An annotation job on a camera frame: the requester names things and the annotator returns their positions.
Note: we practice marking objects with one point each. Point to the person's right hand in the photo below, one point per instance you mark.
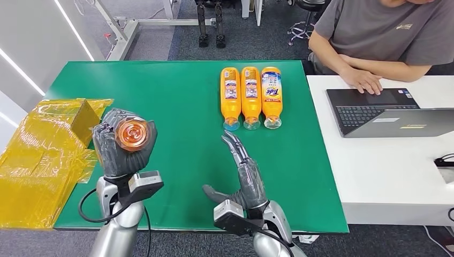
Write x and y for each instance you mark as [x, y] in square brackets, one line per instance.
[360, 79]

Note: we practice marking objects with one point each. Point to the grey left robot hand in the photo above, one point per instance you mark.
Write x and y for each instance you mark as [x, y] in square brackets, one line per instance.
[113, 163]

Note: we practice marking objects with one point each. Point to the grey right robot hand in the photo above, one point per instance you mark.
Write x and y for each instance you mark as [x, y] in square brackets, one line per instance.
[252, 184]

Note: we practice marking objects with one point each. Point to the orange detergent bottle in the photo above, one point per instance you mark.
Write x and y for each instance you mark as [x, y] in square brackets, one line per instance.
[271, 106]
[251, 106]
[230, 106]
[132, 134]

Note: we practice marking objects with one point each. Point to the person's left forearm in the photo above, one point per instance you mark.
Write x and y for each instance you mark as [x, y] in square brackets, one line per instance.
[390, 69]

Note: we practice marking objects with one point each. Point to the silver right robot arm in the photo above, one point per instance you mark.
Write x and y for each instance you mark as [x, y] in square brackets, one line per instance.
[280, 220]

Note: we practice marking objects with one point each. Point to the person's right forearm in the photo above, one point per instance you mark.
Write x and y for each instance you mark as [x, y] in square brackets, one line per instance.
[326, 58]

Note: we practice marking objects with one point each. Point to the dark grey laptop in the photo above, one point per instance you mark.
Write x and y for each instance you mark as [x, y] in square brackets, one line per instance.
[372, 113]

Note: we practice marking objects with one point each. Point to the person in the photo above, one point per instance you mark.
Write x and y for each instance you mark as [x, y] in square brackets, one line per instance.
[383, 32]

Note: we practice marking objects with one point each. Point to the yellow film-wrapped cardboard box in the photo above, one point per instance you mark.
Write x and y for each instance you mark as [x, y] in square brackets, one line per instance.
[35, 159]

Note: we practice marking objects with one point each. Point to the green table mat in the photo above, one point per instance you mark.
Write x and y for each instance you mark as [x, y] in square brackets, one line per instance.
[177, 106]

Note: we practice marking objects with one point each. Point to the black stool with chrome base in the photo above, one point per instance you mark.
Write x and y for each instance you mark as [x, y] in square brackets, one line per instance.
[310, 4]

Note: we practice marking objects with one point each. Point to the white desk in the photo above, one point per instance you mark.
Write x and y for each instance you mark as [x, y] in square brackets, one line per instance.
[383, 170]

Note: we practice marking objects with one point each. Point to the white furniture leg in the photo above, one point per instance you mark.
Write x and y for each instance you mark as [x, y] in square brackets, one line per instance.
[252, 10]

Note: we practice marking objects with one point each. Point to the black silver humanoid robot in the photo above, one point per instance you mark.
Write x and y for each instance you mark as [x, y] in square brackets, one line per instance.
[203, 40]

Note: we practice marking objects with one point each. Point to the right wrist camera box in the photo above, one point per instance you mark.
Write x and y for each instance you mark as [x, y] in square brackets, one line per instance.
[228, 211]

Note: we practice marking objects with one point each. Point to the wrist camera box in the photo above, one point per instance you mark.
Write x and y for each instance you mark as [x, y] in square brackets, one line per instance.
[228, 211]
[145, 181]

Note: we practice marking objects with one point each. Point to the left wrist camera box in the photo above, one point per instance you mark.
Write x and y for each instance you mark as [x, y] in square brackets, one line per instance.
[145, 181]

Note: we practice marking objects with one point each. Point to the white metal gantry frame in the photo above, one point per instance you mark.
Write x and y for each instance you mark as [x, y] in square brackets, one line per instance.
[122, 44]

